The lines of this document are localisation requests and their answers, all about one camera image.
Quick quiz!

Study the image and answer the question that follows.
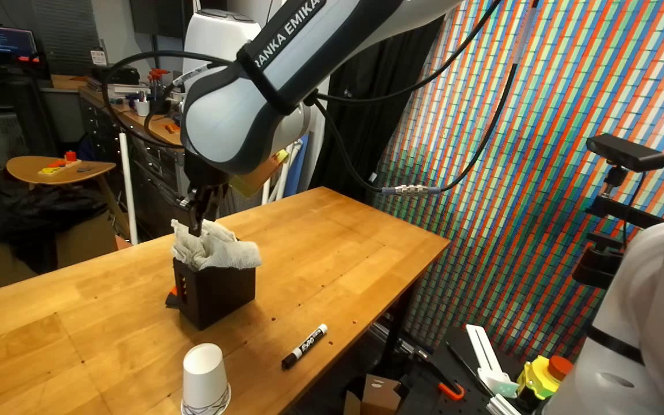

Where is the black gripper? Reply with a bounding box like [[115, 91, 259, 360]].
[[180, 157, 232, 237]]

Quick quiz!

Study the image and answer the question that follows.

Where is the white cloth towel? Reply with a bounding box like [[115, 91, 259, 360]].
[[169, 217, 263, 275]]

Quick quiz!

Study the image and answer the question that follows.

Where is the black perforated box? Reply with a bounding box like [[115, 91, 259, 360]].
[[171, 257, 259, 332]]

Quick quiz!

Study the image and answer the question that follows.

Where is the thin white pole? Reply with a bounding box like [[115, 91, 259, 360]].
[[118, 132, 142, 247]]

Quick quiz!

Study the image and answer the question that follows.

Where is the red yellow toy block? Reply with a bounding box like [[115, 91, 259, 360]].
[[37, 151, 84, 181]]

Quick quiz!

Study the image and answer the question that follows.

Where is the round wooden stool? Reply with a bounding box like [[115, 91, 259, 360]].
[[6, 152, 118, 190]]

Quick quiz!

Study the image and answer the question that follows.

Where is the white paper cup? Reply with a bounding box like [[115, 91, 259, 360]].
[[177, 341, 236, 415]]

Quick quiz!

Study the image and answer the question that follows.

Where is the black white marker pen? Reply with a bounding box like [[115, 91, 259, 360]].
[[280, 322, 331, 371]]

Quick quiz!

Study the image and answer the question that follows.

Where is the small cardboard box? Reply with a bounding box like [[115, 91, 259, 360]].
[[342, 373, 405, 415]]

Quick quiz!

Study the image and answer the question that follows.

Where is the yellow wrist camera box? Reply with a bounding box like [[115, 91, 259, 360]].
[[229, 147, 294, 201]]

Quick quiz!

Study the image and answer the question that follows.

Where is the black robot cable with connector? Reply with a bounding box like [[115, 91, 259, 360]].
[[305, 0, 542, 199]]

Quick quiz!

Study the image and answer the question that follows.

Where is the orange handled clamp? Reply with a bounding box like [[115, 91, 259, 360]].
[[436, 380, 470, 403]]

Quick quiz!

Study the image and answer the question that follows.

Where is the white slotted rail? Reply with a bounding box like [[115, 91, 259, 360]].
[[463, 322, 524, 415]]

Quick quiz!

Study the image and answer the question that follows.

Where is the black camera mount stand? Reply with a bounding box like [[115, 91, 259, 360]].
[[573, 169, 664, 292]]

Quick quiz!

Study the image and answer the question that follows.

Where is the black stereo camera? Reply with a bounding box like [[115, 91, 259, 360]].
[[584, 132, 664, 174]]

